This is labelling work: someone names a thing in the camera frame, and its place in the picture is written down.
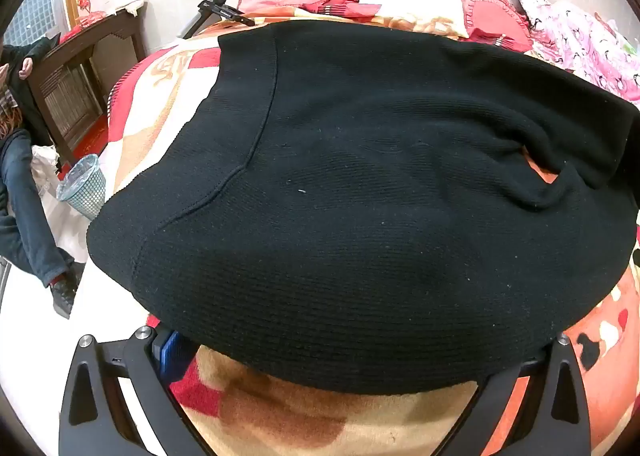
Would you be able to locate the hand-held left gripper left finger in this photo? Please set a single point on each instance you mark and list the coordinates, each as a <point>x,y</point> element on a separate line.
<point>172,358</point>

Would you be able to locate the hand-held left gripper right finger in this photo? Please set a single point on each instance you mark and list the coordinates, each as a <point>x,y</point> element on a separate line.
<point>482,406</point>

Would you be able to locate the black pants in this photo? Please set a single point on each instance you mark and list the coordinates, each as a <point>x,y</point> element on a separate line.
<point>350,186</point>

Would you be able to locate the checkered red orange blanket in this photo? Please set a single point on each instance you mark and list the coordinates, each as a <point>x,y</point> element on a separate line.
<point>280,416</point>

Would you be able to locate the mesh waste basket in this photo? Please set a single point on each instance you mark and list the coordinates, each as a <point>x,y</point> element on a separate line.
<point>82,188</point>

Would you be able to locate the white plastic bag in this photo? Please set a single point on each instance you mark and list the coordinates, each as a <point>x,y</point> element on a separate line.
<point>46,168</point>

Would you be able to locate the red cloth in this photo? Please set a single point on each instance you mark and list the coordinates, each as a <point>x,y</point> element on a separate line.
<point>90,19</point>

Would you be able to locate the black folding stand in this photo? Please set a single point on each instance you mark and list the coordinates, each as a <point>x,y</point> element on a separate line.
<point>220,10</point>

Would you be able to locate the small white cloth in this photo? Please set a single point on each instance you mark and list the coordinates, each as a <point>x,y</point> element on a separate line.
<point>135,6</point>

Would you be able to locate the metal grille door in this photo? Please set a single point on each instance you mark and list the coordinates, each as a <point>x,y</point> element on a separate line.
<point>40,10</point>

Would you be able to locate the pink penguin print quilt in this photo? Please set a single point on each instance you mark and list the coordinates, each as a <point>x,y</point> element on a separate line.
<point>580,40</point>

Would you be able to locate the red ruffled heart pillow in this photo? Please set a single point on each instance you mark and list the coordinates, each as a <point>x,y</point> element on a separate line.
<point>492,15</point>

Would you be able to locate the white pillow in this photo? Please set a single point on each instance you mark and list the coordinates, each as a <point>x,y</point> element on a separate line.
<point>415,8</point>

